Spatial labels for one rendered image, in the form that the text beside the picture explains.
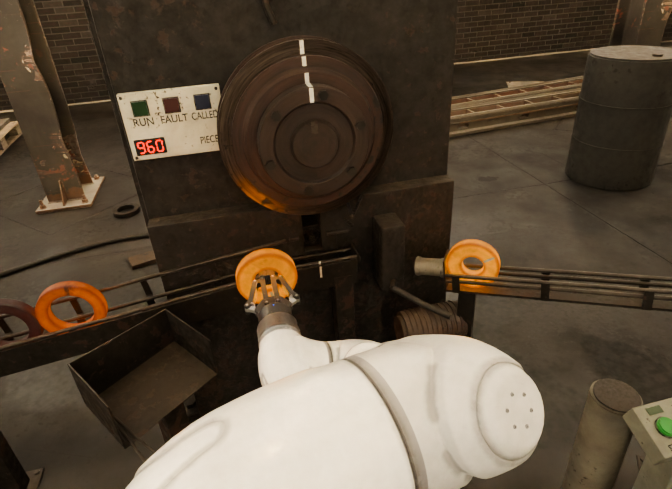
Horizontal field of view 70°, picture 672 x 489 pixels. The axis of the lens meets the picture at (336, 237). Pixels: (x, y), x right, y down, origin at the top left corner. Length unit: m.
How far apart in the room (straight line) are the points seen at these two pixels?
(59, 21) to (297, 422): 7.34
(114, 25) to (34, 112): 2.70
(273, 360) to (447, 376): 0.59
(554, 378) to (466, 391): 1.85
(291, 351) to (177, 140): 0.73
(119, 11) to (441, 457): 1.24
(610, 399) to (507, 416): 1.07
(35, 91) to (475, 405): 3.83
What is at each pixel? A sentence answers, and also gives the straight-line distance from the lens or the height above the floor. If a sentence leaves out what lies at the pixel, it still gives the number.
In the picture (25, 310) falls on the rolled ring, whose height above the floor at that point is 0.71.
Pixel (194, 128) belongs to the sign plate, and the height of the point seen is 1.13.
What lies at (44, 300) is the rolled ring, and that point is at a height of 0.74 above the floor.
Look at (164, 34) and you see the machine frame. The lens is 1.39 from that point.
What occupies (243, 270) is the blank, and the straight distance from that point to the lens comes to 1.19.
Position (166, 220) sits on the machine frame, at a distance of 1.51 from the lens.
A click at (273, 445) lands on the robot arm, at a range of 0.35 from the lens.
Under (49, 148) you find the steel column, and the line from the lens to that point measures 4.11.
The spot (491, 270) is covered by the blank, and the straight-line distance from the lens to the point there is 1.48.
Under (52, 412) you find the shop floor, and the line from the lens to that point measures 2.35.
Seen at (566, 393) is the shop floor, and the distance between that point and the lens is 2.17.
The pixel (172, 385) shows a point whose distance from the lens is 1.34.
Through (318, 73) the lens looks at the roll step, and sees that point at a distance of 1.23.
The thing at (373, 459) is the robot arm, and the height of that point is 1.21.
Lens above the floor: 1.51
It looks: 30 degrees down
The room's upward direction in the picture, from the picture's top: 4 degrees counter-clockwise
